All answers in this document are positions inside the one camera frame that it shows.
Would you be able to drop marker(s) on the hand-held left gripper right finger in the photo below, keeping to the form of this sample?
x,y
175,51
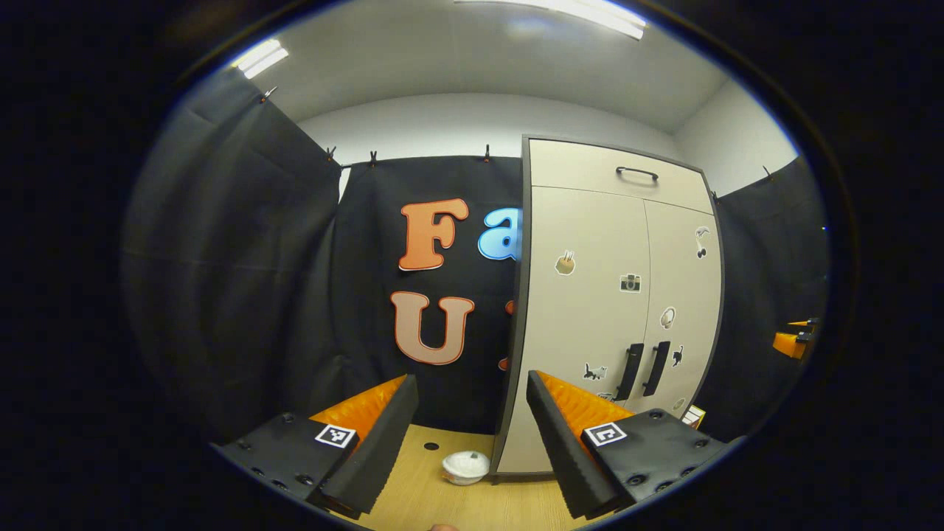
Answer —
x,y
560,442

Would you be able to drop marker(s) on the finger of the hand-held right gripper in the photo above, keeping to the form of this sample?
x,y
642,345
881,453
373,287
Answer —
x,y
788,343

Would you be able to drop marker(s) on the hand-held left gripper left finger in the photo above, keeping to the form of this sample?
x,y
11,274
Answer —
x,y
383,442

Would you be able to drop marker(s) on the white cabinet door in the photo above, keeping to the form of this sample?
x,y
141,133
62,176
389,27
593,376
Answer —
x,y
689,287
582,317

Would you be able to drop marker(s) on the white shoe cabinet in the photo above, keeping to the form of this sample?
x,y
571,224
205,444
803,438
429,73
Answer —
x,y
516,332

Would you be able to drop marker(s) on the white cabinet drawer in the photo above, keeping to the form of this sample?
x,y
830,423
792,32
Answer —
x,y
575,166

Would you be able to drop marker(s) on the white lidded bowl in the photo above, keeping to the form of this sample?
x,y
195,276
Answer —
x,y
466,467

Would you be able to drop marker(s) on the orange white box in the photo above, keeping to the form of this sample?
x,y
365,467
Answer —
x,y
693,417

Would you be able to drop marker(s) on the black backdrop cloth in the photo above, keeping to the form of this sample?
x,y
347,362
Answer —
x,y
221,258

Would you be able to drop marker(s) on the ceiling light panel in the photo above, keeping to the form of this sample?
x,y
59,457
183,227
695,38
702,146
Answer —
x,y
568,15
259,59

